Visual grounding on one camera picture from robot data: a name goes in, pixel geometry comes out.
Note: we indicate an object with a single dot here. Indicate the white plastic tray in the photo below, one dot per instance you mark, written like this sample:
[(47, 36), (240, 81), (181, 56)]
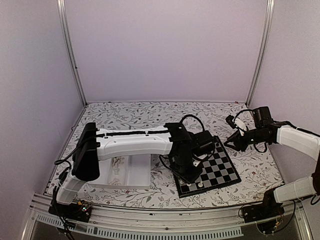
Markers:
[(138, 174)]

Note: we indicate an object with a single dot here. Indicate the aluminium frame post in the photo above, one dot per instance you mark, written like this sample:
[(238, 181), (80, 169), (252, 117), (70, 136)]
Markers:
[(70, 52), (270, 4)]

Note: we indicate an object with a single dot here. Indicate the aluminium front rail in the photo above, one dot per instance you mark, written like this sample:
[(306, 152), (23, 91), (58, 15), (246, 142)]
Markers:
[(111, 222)]

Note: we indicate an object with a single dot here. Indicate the floral patterned table mat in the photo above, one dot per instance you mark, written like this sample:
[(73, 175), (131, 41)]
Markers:
[(256, 166)]

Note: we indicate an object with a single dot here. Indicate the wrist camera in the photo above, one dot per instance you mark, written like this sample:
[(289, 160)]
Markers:
[(236, 123), (197, 162)]

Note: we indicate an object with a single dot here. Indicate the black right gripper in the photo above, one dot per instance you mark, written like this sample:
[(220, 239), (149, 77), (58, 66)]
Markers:
[(236, 138)]

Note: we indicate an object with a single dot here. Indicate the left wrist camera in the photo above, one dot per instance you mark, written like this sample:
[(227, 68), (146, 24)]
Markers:
[(197, 162)]

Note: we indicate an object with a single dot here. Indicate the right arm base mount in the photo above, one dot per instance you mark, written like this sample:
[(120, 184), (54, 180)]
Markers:
[(268, 215)]

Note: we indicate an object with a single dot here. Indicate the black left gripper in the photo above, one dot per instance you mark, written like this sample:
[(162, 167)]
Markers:
[(188, 179)]

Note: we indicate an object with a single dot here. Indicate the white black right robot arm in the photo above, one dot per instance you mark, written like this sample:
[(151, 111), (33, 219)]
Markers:
[(307, 143)]

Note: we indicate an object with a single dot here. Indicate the black white chessboard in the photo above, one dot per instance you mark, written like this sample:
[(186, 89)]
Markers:
[(217, 172)]

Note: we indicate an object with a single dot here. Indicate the right aluminium frame post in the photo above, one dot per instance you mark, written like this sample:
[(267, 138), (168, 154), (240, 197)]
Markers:
[(270, 4)]

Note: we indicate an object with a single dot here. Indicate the left aluminium frame post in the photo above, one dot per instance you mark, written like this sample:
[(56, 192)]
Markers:
[(70, 52)]

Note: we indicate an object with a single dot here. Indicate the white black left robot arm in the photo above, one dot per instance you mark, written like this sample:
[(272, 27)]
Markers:
[(97, 145)]

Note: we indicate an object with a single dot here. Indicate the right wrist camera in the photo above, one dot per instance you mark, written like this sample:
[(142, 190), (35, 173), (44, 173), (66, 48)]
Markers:
[(236, 123)]

